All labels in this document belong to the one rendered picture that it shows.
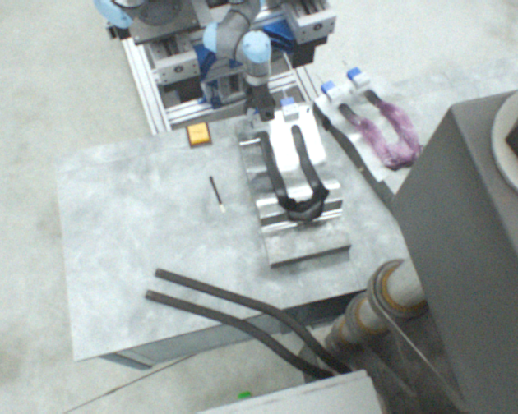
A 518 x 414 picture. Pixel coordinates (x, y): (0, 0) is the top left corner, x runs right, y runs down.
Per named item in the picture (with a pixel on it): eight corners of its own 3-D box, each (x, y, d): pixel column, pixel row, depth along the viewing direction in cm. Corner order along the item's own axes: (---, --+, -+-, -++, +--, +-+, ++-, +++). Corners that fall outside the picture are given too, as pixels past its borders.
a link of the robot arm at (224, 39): (220, 25, 148) (254, 39, 146) (202, 53, 145) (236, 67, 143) (219, 4, 141) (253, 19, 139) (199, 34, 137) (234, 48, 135)
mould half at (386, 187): (312, 108, 180) (315, 90, 169) (372, 76, 184) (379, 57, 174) (396, 221, 164) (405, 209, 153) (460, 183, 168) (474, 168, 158)
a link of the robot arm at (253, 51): (247, 23, 136) (276, 34, 135) (249, 50, 147) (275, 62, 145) (233, 44, 134) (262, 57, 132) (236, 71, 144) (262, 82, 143)
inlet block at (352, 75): (335, 67, 183) (337, 57, 178) (347, 62, 183) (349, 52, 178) (356, 94, 178) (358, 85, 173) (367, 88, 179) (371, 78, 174)
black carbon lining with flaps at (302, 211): (256, 135, 168) (255, 120, 159) (302, 125, 169) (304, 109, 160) (282, 231, 155) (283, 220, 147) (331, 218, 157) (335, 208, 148)
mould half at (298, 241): (235, 134, 176) (233, 113, 164) (307, 118, 178) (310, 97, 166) (270, 269, 158) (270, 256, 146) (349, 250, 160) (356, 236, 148)
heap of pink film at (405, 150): (341, 120, 171) (344, 107, 164) (384, 96, 174) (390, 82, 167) (386, 178, 163) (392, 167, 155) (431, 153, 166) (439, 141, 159)
